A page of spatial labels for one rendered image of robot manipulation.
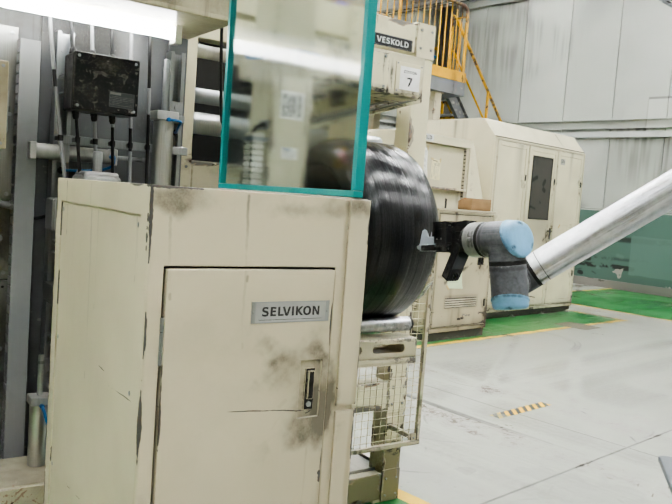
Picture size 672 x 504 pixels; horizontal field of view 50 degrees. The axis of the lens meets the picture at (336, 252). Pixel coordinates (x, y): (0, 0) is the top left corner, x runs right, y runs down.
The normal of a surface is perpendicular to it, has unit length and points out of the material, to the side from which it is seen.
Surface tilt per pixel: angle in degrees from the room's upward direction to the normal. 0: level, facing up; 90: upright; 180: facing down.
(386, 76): 90
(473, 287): 90
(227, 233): 90
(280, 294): 90
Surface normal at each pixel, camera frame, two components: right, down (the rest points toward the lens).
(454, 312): 0.68, 0.11
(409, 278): 0.48, 0.50
